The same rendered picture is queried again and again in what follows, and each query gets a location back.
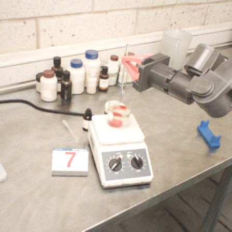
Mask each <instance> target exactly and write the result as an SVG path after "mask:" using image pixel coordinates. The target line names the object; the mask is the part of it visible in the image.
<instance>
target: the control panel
mask: <svg viewBox="0 0 232 232"><path fill-rule="evenodd" d="M128 154H130V157H128V156H127V155H128ZM101 155H102V160H103V167H104V173H105V179H106V181H108V180H117V179H126V178H135V177H145V176H151V172H150V167H149V162H148V157H147V153H146V149H145V148H142V149H130V150H117V151H106V152H101ZM120 155H123V157H122V158H121V163H122V167H121V169H120V170H118V171H113V170H112V169H110V167H109V162H110V160H111V159H113V158H119V157H120ZM134 155H137V156H138V157H140V158H142V160H143V166H142V167H141V168H139V169H136V168H134V167H133V166H132V165H131V159H132V158H133V157H134Z"/></svg>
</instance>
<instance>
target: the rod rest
mask: <svg viewBox="0 0 232 232"><path fill-rule="evenodd" d="M208 124H209V120H207V121H205V122H204V121H203V120H202V121H201V123H200V125H198V126H197V129H198V130H199V132H200V133H201V135H202V136H203V137H204V139H205V141H206V142H207V143H208V145H209V146H210V147H219V146H220V145H221V144H220V142H219V141H220V138H221V135H218V136H217V137H215V136H214V134H213V133H212V131H211V130H210V129H209V127H208Z"/></svg>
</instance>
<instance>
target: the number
mask: <svg viewBox="0 0 232 232"><path fill-rule="evenodd" d="M53 168H87V151H54V162H53Z"/></svg>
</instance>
